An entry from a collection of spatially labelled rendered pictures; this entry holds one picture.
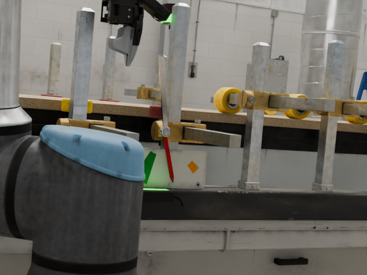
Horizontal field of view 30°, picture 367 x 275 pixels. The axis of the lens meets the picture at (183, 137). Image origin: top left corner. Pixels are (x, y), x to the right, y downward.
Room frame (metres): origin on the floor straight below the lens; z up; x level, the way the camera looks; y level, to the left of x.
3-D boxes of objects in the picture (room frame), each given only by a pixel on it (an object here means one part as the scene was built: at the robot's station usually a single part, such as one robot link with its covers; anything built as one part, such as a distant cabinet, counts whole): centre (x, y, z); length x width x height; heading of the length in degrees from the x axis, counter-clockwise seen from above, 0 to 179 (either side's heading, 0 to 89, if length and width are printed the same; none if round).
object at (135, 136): (1.63, 0.20, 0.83); 0.43 x 0.03 x 0.04; 26
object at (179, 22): (1.77, 0.03, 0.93); 0.03 x 0.03 x 0.48; 26
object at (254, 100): (1.88, -0.21, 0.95); 0.13 x 0.06 x 0.05; 116
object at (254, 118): (1.87, -0.19, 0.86); 0.03 x 0.03 x 0.48; 26
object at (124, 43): (1.60, 0.16, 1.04); 0.06 x 0.03 x 0.09; 116
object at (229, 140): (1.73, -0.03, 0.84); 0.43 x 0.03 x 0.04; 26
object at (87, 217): (0.97, 0.13, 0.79); 0.17 x 0.15 x 0.18; 77
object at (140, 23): (1.61, 0.13, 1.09); 0.05 x 0.02 x 0.09; 26
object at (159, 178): (1.73, 0.05, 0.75); 0.26 x 0.01 x 0.10; 116
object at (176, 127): (1.78, 0.02, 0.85); 0.13 x 0.06 x 0.05; 116
